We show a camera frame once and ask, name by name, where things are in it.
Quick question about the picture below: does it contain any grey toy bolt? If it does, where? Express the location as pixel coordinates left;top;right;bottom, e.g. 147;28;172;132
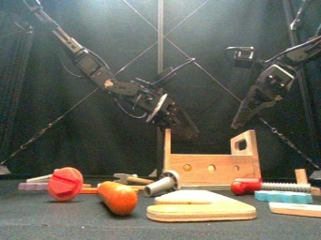
143;169;183;198

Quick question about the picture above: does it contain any white wooden piece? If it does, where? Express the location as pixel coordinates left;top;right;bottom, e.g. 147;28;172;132
25;173;55;184

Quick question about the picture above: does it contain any purple toy gear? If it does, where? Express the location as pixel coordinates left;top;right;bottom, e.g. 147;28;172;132
16;182;51;192

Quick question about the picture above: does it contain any pale wooden flat piece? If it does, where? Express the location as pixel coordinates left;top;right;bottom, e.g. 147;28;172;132
154;189;241;206

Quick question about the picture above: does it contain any orange flat wooden piece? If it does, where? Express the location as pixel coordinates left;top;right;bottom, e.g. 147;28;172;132
77;183;148;195

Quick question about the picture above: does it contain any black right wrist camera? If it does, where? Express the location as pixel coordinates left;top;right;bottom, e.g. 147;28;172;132
226;46;257;69

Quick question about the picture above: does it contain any red bolt with grey thread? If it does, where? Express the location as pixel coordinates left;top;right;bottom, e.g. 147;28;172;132
230;177;313;196

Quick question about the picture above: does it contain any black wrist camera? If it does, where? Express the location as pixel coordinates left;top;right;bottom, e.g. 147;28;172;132
226;46;257;69
155;57;196;87

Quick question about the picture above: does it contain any light wooden plank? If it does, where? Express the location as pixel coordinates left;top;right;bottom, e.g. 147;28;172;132
267;201;321;218

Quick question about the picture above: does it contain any wooden toy toolbox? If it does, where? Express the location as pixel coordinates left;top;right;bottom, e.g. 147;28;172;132
162;128;263;191

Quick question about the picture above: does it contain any small upright wooden block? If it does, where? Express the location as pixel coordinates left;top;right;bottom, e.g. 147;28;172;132
293;168;321;197

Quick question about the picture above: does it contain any rounded plywood board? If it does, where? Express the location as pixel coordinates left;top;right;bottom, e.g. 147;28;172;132
146;201;258;223

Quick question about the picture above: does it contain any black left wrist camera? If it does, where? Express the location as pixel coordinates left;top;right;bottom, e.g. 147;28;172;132
155;57;196;87

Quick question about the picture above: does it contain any grey vertical frame pole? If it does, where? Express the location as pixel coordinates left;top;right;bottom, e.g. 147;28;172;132
155;0;166;178

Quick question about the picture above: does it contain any diagonal frame brace rod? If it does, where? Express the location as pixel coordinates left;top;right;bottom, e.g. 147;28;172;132
120;0;321;170
0;0;211;167

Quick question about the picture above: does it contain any orange wooden tool handle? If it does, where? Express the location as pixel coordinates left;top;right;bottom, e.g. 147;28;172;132
96;180;139;217

